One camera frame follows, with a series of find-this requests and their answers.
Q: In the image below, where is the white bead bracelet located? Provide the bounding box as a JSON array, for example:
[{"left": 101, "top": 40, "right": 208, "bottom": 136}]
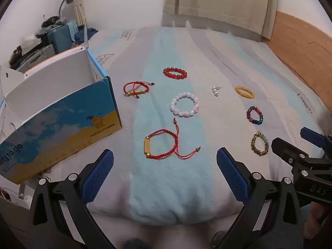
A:
[{"left": 170, "top": 92, "right": 201, "bottom": 117}]

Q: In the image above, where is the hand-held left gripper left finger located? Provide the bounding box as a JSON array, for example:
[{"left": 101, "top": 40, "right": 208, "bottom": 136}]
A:
[{"left": 27, "top": 149, "right": 115, "bottom": 249}]

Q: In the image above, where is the multicoloured bead bracelet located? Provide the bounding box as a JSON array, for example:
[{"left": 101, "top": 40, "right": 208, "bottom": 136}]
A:
[{"left": 246, "top": 105, "right": 264, "bottom": 125}]

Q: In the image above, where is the person's right hand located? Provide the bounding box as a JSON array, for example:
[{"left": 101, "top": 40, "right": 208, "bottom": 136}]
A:
[{"left": 304, "top": 202, "right": 332, "bottom": 240}]

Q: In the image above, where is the grey-green bead bracelet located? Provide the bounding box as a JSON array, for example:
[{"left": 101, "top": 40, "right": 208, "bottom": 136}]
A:
[{"left": 250, "top": 132, "right": 270, "bottom": 157}]

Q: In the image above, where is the cream window curtain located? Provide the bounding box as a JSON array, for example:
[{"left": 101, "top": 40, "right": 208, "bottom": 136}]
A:
[{"left": 73, "top": 0, "right": 89, "bottom": 26}]

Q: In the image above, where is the striped bed sheet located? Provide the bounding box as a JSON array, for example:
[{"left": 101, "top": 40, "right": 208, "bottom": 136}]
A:
[{"left": 34, "top": 26, "right": 332, "bottom": 226}]

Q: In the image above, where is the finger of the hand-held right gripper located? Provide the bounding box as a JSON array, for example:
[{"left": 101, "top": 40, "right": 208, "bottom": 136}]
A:
[
  {"left": 300, "top": 127, "right": 332, "bottom": 159},
  {"left": 271, "top": 137, "right": 310, "bottom": 172}
]

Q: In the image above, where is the silver suitcase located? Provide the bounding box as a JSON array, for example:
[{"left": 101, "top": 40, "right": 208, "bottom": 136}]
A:
[{"left": 16, "top": 44, "right": 55, "bottom": 73}]

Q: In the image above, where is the dark bag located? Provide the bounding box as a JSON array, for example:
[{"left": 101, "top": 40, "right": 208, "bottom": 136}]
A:
[{"left": 41, "top": 16, "right": 68, "bottom": 29}]

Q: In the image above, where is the yellow bead bracelet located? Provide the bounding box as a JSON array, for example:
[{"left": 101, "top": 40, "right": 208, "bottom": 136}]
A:
[{"left": 235, "top": 85, "right": 255, "bottom": 99}]

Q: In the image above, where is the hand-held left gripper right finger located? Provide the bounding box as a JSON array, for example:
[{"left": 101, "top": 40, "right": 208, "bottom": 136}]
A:
[{"left": 216, "top": 147, "right": 304, "bottom": 249}]

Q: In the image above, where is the blue suitcase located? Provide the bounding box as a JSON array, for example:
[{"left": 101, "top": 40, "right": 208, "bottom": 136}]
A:
[{"left": 47, "top": 22, "right": 78, "bottom": 55}]

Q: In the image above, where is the red bead bracelet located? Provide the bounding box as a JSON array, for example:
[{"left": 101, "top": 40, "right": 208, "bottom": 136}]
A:
[{"left": 163, "top": 67, "right": 188, "bottom": 80}]

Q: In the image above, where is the beige curtain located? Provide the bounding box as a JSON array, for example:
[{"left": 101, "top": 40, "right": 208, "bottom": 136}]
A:
[{"left": 162, "top": 0, "right": 278, "bottom": 40}]

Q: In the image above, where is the large red cord bracelet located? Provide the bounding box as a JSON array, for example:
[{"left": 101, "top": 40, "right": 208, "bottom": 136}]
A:
[{"left": 143, "top": 118, "right": 201, "bottom": 160}]

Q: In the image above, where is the blue and yellow cardboard box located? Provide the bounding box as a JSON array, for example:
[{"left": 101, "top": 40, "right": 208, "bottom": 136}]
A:
[{"left": 0, "top": 24, "right": 123, "bottom": 184}]

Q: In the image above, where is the small red cord bracelet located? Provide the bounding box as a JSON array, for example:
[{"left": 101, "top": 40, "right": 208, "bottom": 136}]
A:
[{"left": 123, "top": 81, "right": 155, "bottom": 99}]

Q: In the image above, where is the dark blue clothing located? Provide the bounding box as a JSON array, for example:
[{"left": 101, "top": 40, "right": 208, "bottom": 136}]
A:
[{"left": 74, "top": 27, "right": 99, "bottom": 44}]

